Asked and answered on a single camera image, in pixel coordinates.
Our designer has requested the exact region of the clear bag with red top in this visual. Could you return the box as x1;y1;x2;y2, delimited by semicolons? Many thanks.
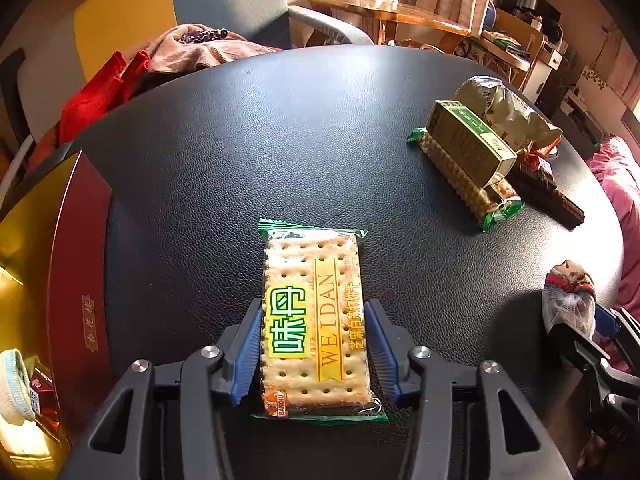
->
541;260;597;339

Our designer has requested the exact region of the brown toy brick bar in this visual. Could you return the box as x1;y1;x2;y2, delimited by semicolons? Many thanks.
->
506;153;585;230

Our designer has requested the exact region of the green cracker pack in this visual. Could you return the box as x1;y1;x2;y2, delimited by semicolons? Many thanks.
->
258;219;386;425
407;128;524;232

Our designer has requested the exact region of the small red candy packet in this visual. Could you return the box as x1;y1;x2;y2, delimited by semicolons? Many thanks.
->
28;367;61;437

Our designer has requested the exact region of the cream knitted cloth bundle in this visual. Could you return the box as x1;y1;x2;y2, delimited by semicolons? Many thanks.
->
0;349;36;426

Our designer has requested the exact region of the orange plastic rack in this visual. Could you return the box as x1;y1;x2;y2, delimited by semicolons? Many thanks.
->
518;136;562;171

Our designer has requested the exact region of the wooden shelf with clutter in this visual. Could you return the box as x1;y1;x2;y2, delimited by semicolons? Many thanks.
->
460;8;563;101

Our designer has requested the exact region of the pink bedding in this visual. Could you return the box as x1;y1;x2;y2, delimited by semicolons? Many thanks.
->
587;136;640;318

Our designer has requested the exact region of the green tea box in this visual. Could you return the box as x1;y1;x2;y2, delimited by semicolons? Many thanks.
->
426;100;516;188

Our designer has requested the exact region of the olive foil snack bag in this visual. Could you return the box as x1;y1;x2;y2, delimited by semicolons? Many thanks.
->
454;76;562;152

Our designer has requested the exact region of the red and gold box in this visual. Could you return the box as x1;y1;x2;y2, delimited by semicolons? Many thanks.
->
1;152;115;479

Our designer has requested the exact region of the red cloth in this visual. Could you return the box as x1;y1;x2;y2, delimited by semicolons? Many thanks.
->
58;50;151;144

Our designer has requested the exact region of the pink cloth pile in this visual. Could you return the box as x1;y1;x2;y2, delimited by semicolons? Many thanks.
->
144;24;281;75

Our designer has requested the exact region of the wooden side table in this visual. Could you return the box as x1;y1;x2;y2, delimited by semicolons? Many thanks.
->
307;0;470;44

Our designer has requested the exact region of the yellow cushion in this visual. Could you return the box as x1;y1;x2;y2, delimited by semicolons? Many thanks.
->
74;0;177;80

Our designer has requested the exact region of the blue grey chair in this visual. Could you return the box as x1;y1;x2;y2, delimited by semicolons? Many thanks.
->
171;0;373;49

